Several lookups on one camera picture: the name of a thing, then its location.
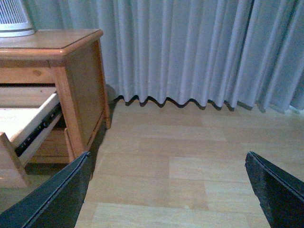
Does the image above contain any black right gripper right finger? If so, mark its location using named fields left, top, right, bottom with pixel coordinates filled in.
left=245, top=152, right=304, bottom=228

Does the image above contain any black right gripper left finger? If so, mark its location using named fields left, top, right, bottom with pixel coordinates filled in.
left=0, top=152, right=91, bottom=228

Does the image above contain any wooden drawer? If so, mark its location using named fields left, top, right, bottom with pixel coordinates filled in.
left=29, top=128, right=74, bottom=164
left=0, top=86, right=62, bottom=188

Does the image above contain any wooden nightstand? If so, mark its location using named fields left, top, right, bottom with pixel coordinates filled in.
left=0, top=28, right=112, bottom=164

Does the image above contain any grey curtain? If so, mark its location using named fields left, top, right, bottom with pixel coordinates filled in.
left=25, top=0, right=304, bottom=112

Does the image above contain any white cylindrical air purifier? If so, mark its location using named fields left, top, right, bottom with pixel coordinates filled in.
left=0, top=0, right=35, bottom=38

